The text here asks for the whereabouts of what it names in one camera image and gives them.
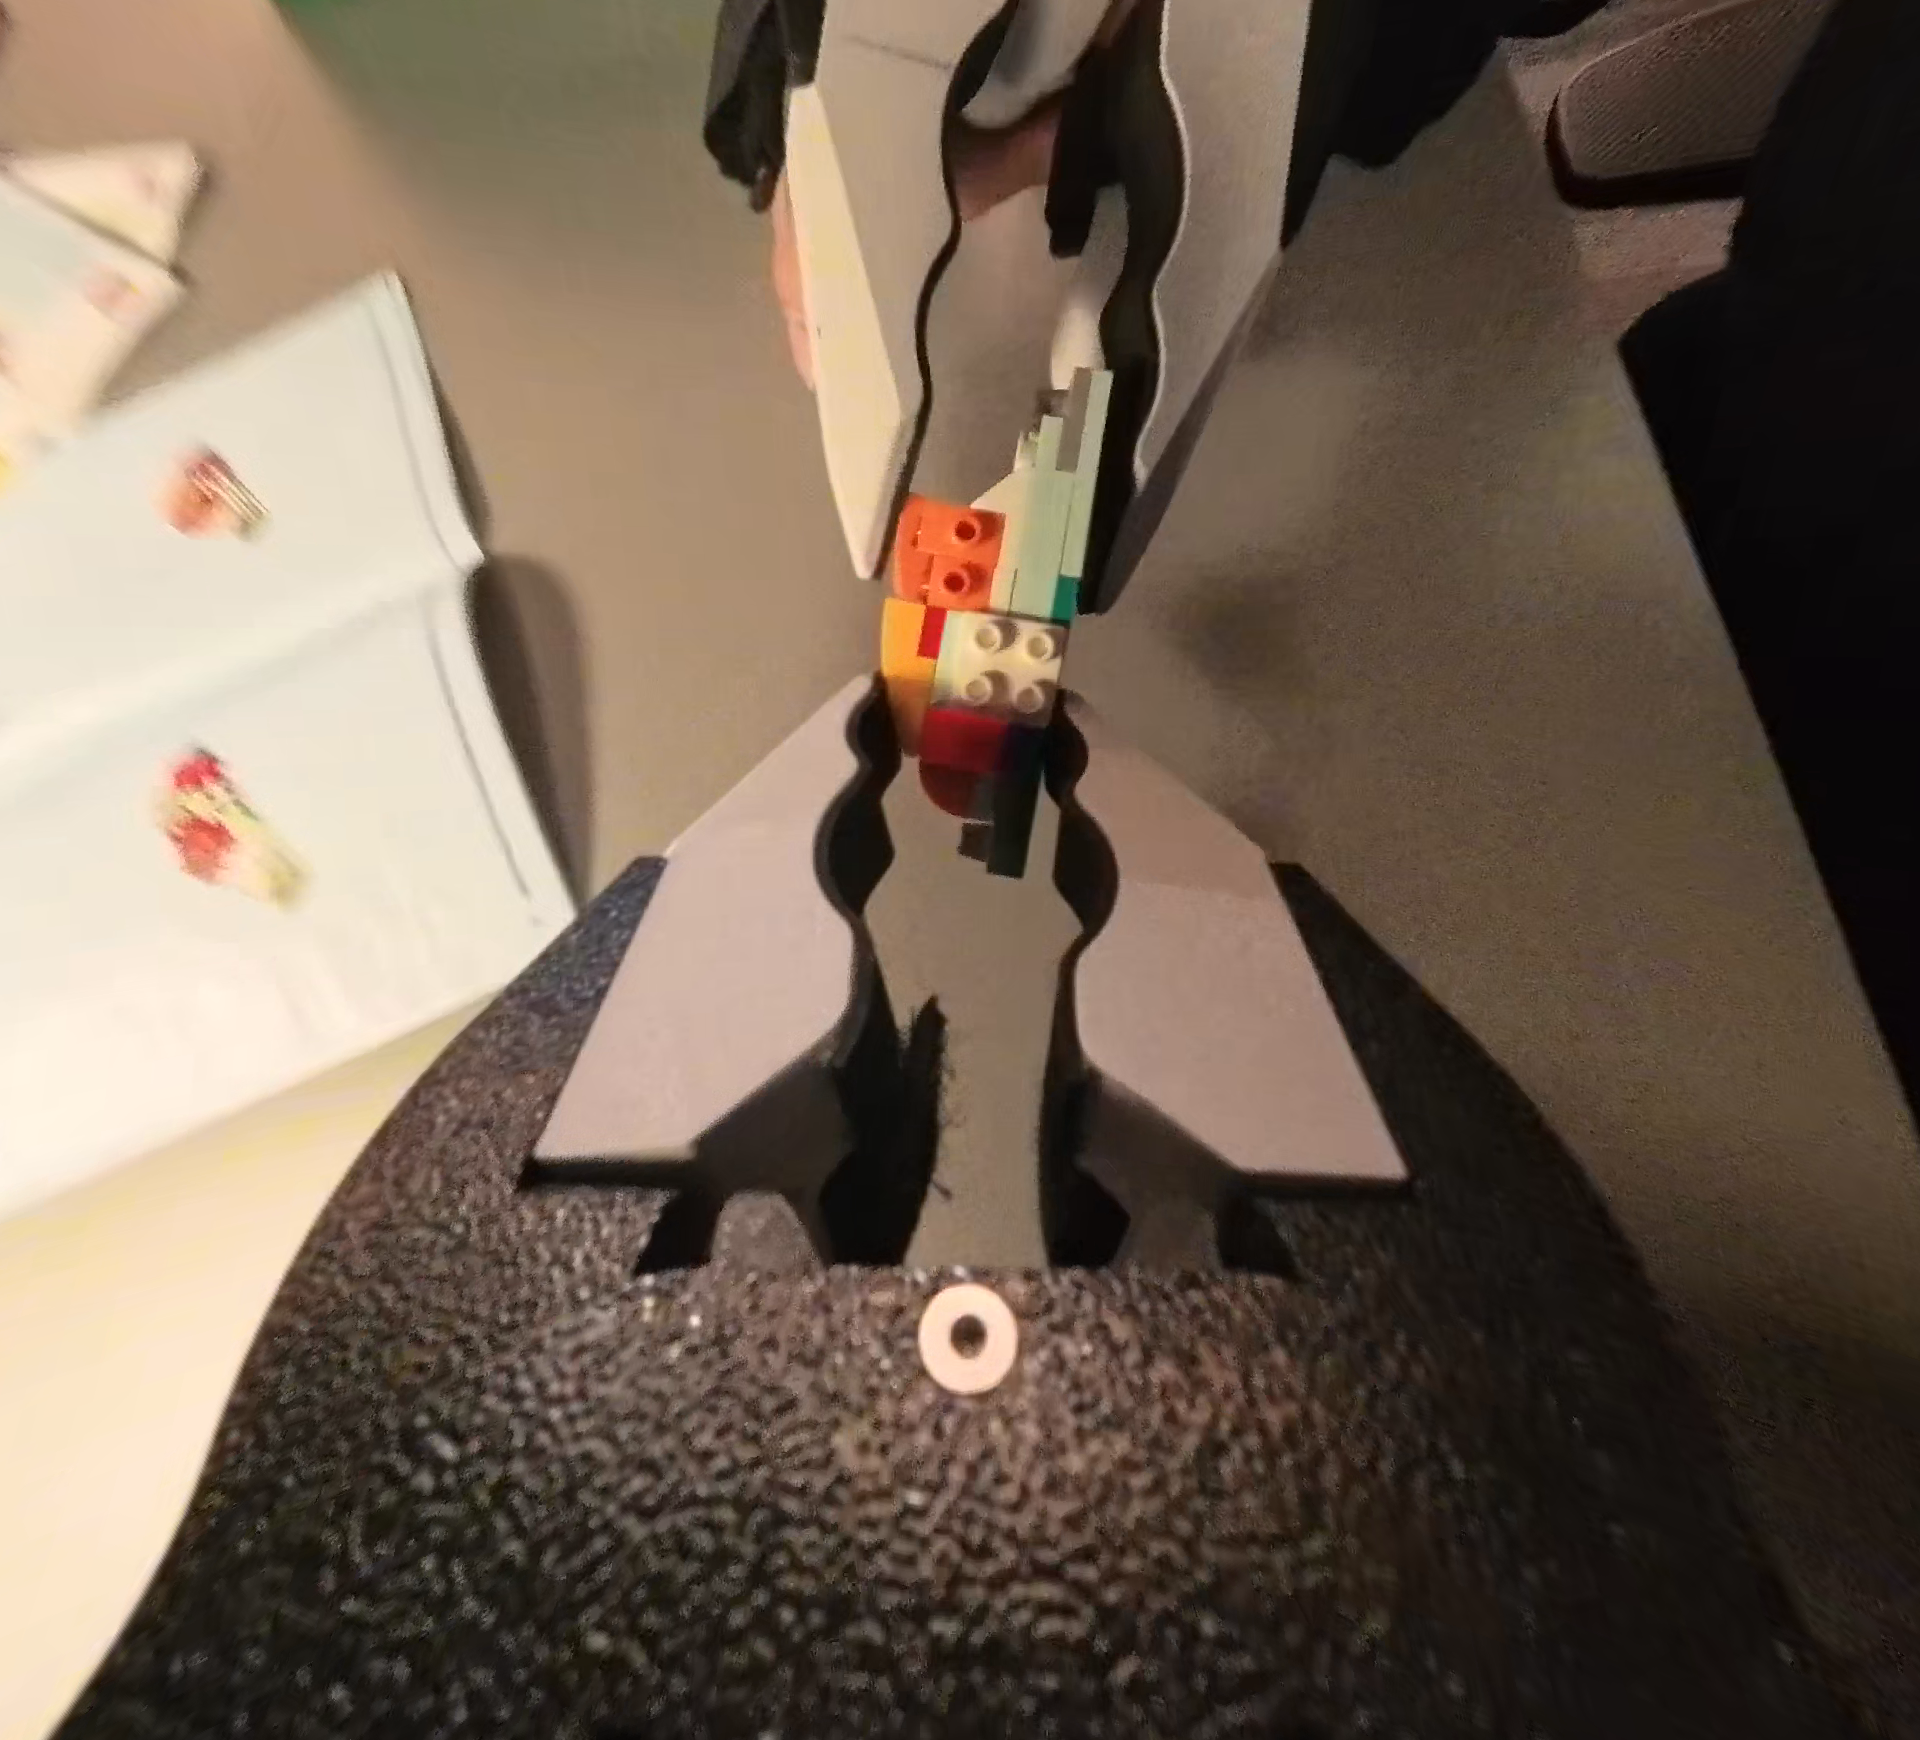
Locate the open instruction booklet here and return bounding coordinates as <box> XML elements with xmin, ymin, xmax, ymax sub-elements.
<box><xmin>0</xmin><ymin>271</ymin><xmax>579</xmax><ymax>1220</ymax></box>

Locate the person's right hand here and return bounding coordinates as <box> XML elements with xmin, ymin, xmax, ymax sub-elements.
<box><xmin>772</xmin><ymin>104</ymin><xmax>1065</xmax><ymax>392</ymax></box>

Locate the person's black trouser leg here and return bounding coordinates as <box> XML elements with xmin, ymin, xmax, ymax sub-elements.
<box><xmin>1619</xmin><ymin>0</ymin><xmax>1920</xmax><ymax>871</ymax></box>

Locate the colourful lego model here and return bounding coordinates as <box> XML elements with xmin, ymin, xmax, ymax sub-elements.
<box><xmin>881</xmin><ymin>367</ymin><xmax>1119</xmax><ymax>877</ymax></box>

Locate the small closed instruction booklet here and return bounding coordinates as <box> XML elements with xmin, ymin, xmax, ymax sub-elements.
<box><xmin>0</xmin><ymin>138</ymin><xmax>204</xmax><ymax>466</ymax></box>

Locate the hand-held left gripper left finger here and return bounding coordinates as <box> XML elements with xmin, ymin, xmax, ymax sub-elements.
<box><xmin>532</xmin><ymin>671</ymin><xmax>905</xmax><ymax>1195</ymax></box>

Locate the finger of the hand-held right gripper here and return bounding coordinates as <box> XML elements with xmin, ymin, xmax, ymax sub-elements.
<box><xmin>1103</xmin><ymin>0</ymin><xmax>1324</xmax><ymax>618</ymax></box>
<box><xmin>779</xmin><ymin>0</ymin><xmax>1034</xmax><ymax>581</ymax></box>

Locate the grey shoe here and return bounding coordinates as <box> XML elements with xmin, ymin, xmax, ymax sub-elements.
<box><xmin>1545</xmin><ymin>0</ymin><xmax>1854</xmax><ymax>212</ymax></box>

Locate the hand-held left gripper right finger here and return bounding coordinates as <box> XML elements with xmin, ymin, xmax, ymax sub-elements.
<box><xmin>1050</xmin><ymin>702</ymin><xmax>1412</xmax><ymax>1195</ymax></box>

